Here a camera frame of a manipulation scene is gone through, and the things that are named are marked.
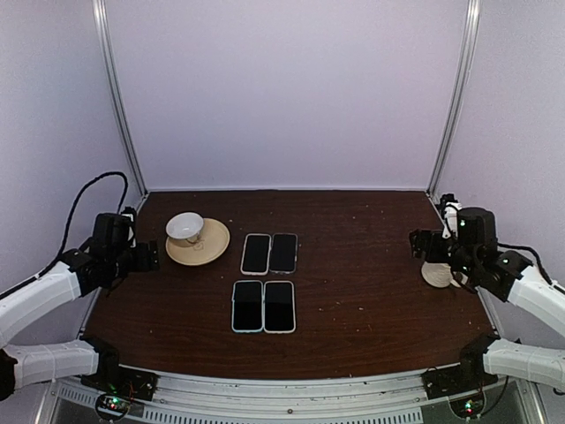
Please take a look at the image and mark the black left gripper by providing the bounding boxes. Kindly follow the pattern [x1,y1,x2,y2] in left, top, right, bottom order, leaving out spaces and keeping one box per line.
[108,239,159,280]

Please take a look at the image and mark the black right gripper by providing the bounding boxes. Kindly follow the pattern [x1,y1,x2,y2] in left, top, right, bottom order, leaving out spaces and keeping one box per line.
[410,229,478,280]

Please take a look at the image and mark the pink phone case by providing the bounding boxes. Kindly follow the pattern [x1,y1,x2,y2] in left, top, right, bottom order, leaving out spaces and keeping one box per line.
[239,233,272,276]

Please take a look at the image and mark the black-screen phone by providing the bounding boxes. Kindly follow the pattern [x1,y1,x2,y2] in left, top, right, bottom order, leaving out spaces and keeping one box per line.
[242,235,270,273]

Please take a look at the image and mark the light blue phone case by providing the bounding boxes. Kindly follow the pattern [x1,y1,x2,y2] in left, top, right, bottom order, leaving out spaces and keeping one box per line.
[230,279,265,334]

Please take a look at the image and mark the clear magsafe phone case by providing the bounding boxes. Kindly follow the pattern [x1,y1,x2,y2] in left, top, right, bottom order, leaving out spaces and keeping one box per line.
[267,232,299,275]

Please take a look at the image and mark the dark phone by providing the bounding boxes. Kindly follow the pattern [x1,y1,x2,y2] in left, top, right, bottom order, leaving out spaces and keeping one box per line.
[269,234,297,271]

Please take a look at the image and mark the cream case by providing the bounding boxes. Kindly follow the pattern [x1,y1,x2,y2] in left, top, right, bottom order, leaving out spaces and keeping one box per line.
[262,280,297,335]

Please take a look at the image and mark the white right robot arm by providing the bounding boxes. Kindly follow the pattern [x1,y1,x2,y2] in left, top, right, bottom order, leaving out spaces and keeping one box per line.
[409,202,564,392]

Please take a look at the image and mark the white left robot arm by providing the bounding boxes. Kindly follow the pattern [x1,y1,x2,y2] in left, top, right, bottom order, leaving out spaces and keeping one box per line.
[1,208,159,399]

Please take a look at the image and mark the cream ribbed mug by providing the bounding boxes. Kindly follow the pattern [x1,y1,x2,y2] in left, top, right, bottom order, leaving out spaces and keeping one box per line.
[420,262,460,289]

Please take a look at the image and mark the white small bowl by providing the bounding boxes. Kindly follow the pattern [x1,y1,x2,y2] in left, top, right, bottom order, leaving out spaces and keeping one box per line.
[165,212,204,244]

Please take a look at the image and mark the beige ceramic plate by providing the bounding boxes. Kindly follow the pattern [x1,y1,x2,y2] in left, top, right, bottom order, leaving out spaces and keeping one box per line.
[165,218,230,267]

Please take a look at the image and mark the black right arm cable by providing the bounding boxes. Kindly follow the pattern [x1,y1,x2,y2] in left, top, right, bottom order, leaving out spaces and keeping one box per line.
[498,242,555,286]

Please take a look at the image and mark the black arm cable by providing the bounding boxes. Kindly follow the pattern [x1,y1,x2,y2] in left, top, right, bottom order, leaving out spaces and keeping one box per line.
[498,242,555,286]
[34,170,130,279]

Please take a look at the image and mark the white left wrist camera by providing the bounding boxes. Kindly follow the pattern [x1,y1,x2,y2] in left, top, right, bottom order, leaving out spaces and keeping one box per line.
[121,207,138,247]

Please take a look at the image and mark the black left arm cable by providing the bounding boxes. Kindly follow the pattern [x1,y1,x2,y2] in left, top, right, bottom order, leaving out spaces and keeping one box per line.
[34,170,130,279]

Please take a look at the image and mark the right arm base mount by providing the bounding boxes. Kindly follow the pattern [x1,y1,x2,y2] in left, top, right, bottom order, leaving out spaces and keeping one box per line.
[421,353,499,420]

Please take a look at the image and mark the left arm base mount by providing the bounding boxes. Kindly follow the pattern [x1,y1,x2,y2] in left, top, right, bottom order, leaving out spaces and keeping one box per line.
[80,366,158,423]

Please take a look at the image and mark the aluminium front rail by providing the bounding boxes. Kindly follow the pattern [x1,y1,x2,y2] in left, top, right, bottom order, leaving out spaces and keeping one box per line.
[35,370,546,423]

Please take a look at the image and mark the right aluminium frame post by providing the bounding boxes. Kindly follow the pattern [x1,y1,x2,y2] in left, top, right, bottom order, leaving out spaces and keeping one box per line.
[426,0,482,195]

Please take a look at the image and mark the aluminium frame post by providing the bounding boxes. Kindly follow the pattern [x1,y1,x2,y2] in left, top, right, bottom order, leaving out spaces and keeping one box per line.
[92,0,148,197]
[426,0,482,195]

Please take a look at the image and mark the left aluminium frame post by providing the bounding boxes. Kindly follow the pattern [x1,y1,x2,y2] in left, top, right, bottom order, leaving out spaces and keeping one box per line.
[92,0,148,197]

